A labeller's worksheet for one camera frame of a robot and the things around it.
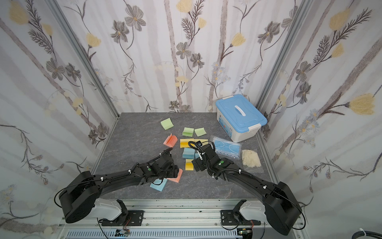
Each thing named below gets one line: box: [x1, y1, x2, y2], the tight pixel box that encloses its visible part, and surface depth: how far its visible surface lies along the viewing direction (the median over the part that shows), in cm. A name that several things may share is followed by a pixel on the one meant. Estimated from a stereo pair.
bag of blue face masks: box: [209, 135, 242, 160], surface depth 103 cm
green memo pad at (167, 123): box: [160, 117, 175, 131], surface depth 117 cm
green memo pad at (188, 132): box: [182, 126, 195, 137], surface depth 111 cm
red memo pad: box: [163, 132, 178, 148], surface depth 104 cm
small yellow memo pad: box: [185, 158, 194, 171], surface depth 92 cm
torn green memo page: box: [194, 127, 207, 137], surface depth 113 cm
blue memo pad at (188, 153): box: [182, 147, 196, 160], surface depth 98 cm
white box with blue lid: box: [215, 94, 268, 143], surface depth 100 cm
